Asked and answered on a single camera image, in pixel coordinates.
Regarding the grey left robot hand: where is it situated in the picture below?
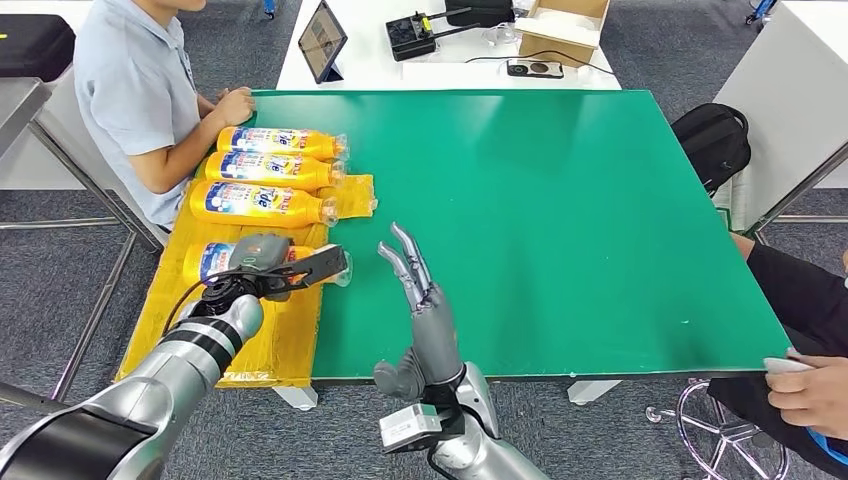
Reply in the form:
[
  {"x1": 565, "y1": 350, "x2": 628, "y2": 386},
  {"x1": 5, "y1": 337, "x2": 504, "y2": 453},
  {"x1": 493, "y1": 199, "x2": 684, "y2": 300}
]
[{"x1": 228, "y1": 233, "x2": 293, "y2": 273}]

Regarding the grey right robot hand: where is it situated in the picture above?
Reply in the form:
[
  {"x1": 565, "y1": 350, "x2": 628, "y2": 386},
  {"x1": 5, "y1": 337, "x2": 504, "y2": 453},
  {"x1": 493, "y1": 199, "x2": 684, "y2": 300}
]
[{"x1": 372, "y1": 221, "x2": 465, "y2": 402}]

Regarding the person's hand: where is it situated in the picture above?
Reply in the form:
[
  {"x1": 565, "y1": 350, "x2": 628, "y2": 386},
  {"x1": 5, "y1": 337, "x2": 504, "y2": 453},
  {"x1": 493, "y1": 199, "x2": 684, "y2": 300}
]
[{"x1": 210, "y1": 87, "x2": 256, "y2": 128}]

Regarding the orange detergent bottle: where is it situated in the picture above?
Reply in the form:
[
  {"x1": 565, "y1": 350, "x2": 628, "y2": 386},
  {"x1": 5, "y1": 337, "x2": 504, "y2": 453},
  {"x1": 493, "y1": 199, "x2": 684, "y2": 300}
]
[
  {"x1": 216, "y1": 126, "x2": 349, "y2": 162},
  {"x1": 182, "y1": 241, "x2": 354, "y2": 287},
  {"x1": 203, "y1": 150, "x2": 347, "y2": 192},
  {"x1": 189, "y1": 181, "x2": 340, "y2": 230}
]

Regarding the yellow taped cardboard sheet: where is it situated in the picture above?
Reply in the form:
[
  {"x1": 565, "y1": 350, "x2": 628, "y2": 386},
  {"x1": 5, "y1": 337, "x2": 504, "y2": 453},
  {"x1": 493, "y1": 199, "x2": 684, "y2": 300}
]
[{"x1": 115, "y1": 173, "x2": 379, "y2": 390}]

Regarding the seated person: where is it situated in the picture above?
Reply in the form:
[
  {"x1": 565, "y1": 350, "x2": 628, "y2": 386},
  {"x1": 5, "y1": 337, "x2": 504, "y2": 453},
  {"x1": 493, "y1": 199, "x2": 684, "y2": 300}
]
[{"x1": 72, "y1": 0, "x2": 256, "y2": 230}]

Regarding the black tablet on stand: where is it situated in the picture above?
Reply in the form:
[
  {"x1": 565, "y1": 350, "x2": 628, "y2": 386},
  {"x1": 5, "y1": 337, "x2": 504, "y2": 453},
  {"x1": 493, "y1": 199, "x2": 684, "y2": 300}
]
[{"x1": 297, "y1": 0, "x2": 348, "y2": 85}]

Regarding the white table foot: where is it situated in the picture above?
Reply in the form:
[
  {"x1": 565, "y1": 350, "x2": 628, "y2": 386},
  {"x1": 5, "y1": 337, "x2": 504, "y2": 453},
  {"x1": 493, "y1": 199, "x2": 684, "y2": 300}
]
[
  {"x1": 568, "y1": 380, "x2": 623, "y2": 407},
  {"x1": 272, "y1": 386, "x2": 319, "y2": 412}
]

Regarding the black router with antennas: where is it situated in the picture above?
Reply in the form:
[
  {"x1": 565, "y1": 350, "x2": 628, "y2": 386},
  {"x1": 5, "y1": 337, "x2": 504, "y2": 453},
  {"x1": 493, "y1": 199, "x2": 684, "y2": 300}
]
[{"x1": 385, "y1": 6, "x2": 482, "y2": 63}]

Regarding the black carrying case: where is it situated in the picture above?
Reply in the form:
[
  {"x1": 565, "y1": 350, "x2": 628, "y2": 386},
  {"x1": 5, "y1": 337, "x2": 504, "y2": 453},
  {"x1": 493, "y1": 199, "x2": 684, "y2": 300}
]
[{"x1": 0, "y1": 14, "x2": 76, "y2": 83}]

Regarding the grey metal table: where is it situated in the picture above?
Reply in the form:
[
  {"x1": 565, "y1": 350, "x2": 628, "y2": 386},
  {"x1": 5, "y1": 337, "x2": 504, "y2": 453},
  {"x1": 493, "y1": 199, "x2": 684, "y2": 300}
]
[{"x1": 0, "y1": 76, "x2": 167, "y2": 425}]

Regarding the black bag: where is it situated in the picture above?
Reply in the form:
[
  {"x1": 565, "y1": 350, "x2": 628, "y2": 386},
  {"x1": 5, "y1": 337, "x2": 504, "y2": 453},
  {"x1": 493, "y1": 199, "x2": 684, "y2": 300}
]
[{"x1": 444, "y1": 0, "x2": 516, "y2": 29}]

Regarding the clear plastic piece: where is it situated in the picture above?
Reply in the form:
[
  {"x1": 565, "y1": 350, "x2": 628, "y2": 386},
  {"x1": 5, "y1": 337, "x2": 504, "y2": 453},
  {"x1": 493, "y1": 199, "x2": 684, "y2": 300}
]
[{"x1": 481, "y1": 23, "x2": 519, "y2": 48}]

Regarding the black smartphone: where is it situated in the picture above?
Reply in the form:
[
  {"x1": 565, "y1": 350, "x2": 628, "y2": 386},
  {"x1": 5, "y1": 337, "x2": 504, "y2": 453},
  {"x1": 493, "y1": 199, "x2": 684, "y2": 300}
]
[{"x1": 506, "y1": 58, "x2": 566, "y2": 80}]

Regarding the chrome office chair base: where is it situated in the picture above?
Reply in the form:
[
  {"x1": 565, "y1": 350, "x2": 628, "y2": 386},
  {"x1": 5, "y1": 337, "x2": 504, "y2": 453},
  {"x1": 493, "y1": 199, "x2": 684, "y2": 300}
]
[{"x1": 645, "y1": 380, "x2": 793, "y2": 480}]

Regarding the open cardboard box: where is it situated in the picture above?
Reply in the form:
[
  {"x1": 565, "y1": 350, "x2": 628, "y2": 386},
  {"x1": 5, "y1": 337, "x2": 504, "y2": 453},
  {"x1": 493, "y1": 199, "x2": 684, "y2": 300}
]
[{"x1": 514, "y1": 0, "x2": 611, "y2": 69}]

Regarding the black backpack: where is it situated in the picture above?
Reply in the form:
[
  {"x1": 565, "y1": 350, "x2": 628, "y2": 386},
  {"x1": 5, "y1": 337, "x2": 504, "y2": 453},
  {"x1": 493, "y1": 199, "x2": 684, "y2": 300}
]
[{"x1": 670, "y1": 102, "x2": 753, "y2": 197}]

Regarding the person in black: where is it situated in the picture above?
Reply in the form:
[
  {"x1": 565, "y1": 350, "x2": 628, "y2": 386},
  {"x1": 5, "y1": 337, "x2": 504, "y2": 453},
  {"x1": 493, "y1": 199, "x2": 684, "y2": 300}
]
[{"x1": 705, "y1": 231, "x2": 848, "y2": 480}]

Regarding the white side table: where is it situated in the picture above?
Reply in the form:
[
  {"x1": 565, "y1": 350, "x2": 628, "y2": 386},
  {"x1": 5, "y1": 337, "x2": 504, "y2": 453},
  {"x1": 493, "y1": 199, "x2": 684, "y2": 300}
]
[{"x1": 714, "y1": 0, "x2": 848, "y2": 233}]

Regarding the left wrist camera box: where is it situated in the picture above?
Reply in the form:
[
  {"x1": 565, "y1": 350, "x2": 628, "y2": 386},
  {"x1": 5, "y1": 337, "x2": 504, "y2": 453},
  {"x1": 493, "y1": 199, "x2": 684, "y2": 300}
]
[{"x1": 268, "y1": 243, "x2": 349, "y2": 296}]

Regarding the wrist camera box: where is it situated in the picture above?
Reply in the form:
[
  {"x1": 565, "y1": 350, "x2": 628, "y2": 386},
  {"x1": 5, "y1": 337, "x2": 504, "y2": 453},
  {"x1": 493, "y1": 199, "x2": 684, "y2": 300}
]
[
  {"x1": 378, "y1": 402, "x2": 444, "y2": 455},
  {"x1": 268, "y1": 243, "x2": 349, "y2": 296}
]

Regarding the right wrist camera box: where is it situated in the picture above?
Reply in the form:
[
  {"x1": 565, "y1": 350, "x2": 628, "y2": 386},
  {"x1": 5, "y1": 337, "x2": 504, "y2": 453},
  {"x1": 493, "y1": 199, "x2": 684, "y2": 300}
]
[{"x1": 378, "y1": 402, "x2": 444, "y2": 455}]

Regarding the black cable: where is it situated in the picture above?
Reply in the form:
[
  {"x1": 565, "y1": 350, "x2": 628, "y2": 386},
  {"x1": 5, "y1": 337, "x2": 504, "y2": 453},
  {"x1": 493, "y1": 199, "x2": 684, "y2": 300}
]
[{"x1": 464, "y1": 49, "x2": 617, "y2": 77}]

